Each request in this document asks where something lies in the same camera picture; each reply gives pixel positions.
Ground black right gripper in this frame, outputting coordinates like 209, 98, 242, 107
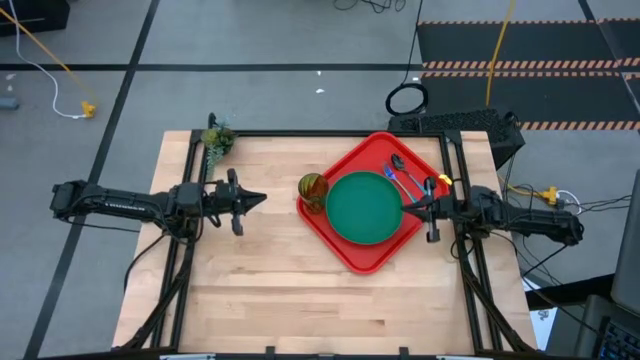
401, 175, 474, 244

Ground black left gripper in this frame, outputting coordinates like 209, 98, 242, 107
199, 167, 268, 238

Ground blue fork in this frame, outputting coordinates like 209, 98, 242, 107
382, 163, 419, 204

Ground dark spoon with blue handle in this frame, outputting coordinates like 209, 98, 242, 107
390, 152, 429, 197

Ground green round plate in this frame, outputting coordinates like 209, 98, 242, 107
325, 170, 405, 246

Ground amber translucent cup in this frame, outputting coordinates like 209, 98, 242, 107
297, 172, 330, 216

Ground red plastic tray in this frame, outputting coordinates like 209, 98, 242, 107
295, 131, 451, 276

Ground small green potted plant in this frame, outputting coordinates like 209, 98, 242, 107
199, 117, 238, 177

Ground black mesh computer case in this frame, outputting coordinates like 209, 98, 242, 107
387, 108, 527, 171

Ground yellow extension plug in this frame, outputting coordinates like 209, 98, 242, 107
498, 173, 560, 207

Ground white paper sheet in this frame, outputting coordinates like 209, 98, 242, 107
521, 277, 558, 353

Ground dark side desk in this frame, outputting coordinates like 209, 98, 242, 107
524, 272, 640, 360

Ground black mat with hazard stripes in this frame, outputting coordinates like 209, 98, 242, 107
416, 18, 640, 133

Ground grey computer monitor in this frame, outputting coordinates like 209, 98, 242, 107
610, 168, 640, 317

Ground black keyboard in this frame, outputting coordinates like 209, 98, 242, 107
596, 319, 640, 360

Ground black box on floor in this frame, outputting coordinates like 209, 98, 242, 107
0, 0, 71, 38

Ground black looped gripper cable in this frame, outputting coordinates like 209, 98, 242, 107
199, 179, 225, 231

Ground black metal table frame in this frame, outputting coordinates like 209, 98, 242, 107
119, 112, 539, 354

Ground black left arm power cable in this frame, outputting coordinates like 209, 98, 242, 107
122, 232, 169, 294

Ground black coiled floor cable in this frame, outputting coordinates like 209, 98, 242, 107
384, 0, 431, 118

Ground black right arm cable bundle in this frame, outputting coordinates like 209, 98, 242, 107
499, 192, 634, 314

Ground white adapter cable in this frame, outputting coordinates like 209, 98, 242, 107
555, 188, 583, 212

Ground yellow cable over mat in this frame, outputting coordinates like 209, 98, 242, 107
485, 0, 517, 109

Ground yellow cable with plug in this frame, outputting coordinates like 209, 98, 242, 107
0, 6, 98, 120

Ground tangled black floor cables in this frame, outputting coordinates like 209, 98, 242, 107
332, 0, 408, 15

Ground white floor cable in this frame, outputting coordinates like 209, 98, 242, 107
7, 0, 87, 121

